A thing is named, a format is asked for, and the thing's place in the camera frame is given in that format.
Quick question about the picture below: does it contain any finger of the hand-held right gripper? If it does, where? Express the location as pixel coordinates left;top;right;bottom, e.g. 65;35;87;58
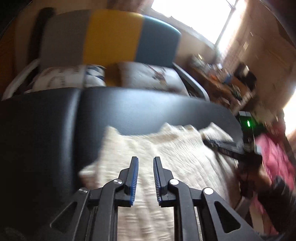
203;137;243;157

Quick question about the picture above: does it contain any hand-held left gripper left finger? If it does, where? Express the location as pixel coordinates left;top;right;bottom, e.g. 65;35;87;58
42;157;139;241

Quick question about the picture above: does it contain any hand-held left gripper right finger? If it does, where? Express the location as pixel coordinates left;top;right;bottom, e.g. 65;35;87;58
154;157;262;241

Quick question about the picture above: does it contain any cream knit sweater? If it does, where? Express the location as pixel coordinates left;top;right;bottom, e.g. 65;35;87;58
80;123;241;241

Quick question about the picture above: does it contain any person's right forearm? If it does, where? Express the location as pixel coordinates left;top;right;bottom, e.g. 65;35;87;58
253;167;294;214

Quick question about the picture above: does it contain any person's pink garment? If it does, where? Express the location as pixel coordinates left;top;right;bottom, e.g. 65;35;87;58
254;133;293;234

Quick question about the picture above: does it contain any wooden desk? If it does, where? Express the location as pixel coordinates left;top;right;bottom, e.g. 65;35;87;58
190;56;257;109

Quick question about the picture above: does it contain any black monitor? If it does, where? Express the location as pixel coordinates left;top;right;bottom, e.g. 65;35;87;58
235;62;257;91

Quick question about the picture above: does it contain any black padded folding table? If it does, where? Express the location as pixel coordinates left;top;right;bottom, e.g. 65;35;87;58
0;87;243;232

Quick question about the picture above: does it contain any deer print pillow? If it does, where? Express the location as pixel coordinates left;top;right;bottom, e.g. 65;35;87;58
118;62;189;95

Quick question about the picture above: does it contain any bear print pillow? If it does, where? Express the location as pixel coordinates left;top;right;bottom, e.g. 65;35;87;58
30;65;107;91

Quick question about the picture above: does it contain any window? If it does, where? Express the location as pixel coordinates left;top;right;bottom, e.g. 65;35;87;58
151;0;238;45

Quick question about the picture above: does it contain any grey yellow blue sofa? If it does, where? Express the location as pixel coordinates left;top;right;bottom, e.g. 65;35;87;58
2;9;210;102

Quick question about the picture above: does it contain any black rolled mat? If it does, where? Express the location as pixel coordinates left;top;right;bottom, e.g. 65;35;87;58
28;7;55;67

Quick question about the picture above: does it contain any wooden wardrobe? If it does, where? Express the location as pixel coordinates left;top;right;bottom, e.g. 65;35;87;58
0;23;18;79

